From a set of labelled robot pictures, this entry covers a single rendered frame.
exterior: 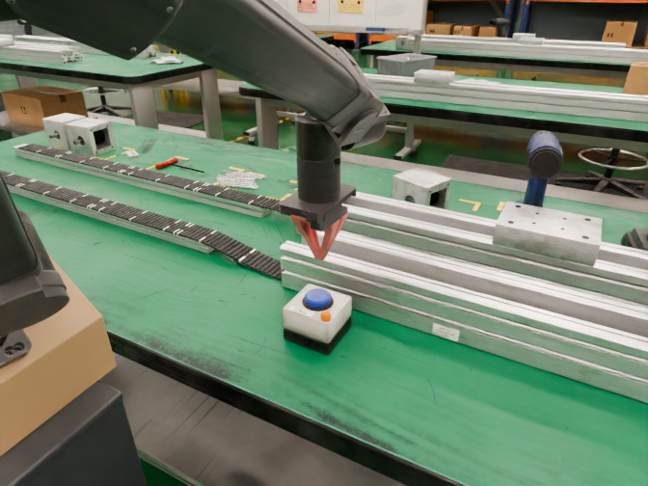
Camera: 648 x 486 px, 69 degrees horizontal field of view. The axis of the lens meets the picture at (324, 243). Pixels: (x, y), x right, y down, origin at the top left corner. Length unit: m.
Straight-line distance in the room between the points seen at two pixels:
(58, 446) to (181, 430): 0.74
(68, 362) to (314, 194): 0.38
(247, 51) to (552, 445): 0.55
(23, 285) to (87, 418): 0.26
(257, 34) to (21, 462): 0.55
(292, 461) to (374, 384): 0.65
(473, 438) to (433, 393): 0.08
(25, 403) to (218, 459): 0.72
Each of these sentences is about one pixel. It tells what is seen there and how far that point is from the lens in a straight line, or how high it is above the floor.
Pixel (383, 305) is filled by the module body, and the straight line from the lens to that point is 0.77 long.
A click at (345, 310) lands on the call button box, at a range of 0.72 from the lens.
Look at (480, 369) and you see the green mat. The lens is 0.73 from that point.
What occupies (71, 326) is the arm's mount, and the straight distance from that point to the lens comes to 0.70.
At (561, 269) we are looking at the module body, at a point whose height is 0.84.
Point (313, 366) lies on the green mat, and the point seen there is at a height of 0.78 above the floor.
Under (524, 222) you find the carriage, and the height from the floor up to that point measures 0.90.
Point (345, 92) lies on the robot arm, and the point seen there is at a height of 1.17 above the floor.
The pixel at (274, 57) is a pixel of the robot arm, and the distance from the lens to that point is 0.37.
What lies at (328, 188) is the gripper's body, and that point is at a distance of 0.60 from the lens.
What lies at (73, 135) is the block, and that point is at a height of 0.84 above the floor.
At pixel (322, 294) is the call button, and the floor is 0.85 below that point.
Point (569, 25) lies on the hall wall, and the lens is 11.17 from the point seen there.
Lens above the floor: 1.26
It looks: 29 degrees down
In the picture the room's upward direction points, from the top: straight up
